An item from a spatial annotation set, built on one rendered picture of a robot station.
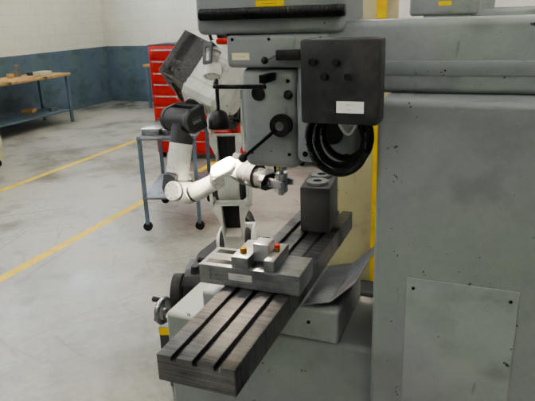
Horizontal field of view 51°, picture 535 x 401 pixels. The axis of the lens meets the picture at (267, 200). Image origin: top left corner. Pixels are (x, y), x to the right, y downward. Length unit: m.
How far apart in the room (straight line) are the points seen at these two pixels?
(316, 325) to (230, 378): 0.51
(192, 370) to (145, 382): 1.59
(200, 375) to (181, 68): 1.24
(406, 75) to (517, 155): 0.37
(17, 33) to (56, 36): 1.00
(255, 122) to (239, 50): 0.23
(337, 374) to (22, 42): 10.30
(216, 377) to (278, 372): 0.60
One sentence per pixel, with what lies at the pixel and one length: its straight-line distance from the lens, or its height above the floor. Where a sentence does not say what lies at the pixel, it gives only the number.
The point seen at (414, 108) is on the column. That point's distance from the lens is 1.55.
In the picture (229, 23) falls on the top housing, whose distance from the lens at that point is 1.79.
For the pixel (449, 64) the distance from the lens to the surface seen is 1.65.
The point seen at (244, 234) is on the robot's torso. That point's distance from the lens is 2.81.
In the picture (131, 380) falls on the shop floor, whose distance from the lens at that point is 3.16.
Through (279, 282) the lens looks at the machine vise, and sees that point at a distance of 1.80.
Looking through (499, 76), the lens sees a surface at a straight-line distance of 1.65.
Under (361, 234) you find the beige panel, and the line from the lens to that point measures 3.82.
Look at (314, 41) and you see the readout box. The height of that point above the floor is 1.72.
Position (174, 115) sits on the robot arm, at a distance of 2.23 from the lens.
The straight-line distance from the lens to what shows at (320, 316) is 1.90.
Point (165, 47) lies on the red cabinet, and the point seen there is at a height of 1.42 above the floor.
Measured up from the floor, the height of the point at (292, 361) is 0.63.
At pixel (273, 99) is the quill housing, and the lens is 1.79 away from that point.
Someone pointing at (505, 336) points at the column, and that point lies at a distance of 1.75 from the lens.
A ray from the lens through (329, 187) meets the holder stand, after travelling 2.25.
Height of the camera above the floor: 1.79
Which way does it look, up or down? 18 degrees down
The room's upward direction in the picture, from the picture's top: 2 degrees counter-clockwise
